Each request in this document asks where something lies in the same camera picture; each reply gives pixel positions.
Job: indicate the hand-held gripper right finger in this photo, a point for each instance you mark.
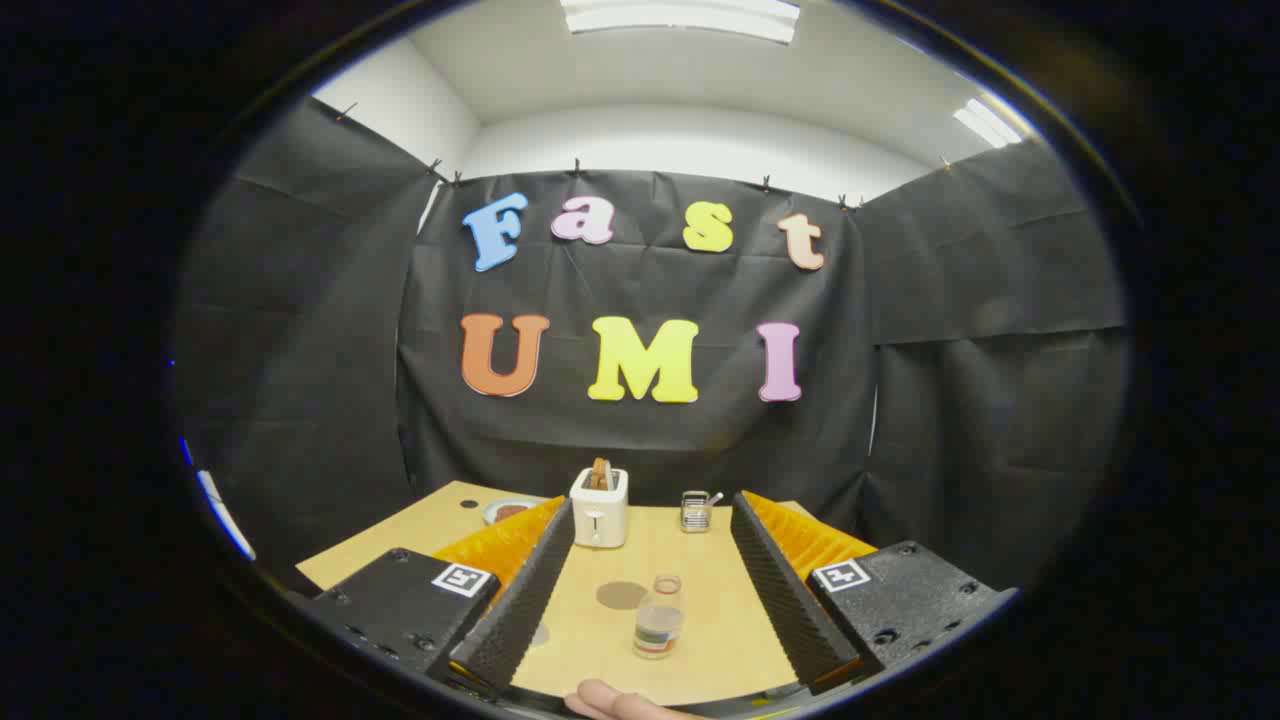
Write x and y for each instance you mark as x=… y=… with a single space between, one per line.
x=785 y=600

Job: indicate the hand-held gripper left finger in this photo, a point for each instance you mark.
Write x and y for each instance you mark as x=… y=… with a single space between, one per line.
x=525 y=600

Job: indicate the round brown coaster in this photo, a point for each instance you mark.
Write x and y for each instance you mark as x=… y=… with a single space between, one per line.
x=618 y=596

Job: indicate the clear plastic juice bottle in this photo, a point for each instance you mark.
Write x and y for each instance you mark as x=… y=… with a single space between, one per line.
x=658 y=625

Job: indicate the wooden table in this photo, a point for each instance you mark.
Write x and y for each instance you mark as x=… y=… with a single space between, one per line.
x=710 y=610

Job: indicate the brown food piece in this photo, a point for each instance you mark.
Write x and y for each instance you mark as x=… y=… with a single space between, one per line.
x=511 y=512

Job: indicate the pale green plate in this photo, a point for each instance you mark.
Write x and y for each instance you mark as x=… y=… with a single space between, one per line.
x=492 y=510

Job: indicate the white toaster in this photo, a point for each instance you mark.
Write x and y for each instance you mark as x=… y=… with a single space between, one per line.
x=598 y=520

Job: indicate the small glass jar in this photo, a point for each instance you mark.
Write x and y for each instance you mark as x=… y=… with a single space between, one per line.
x=695 y=515

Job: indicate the bread slice in toaster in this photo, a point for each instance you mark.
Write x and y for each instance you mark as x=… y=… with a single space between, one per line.
x=600 y=473

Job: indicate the small ceiling light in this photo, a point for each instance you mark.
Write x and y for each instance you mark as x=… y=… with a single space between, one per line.
x=988 y=123

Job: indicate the long ceiling light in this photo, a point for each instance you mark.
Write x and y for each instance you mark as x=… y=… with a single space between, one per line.
x=680 y=18

